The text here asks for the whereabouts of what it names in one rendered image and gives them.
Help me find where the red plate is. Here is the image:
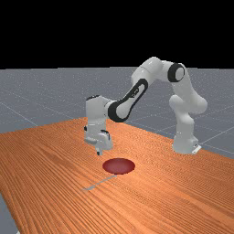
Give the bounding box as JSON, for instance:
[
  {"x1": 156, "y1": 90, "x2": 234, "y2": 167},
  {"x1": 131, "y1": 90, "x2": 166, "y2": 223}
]
[{"x1": 101, "y1": 157, "x2": 136, "y2": 176}]

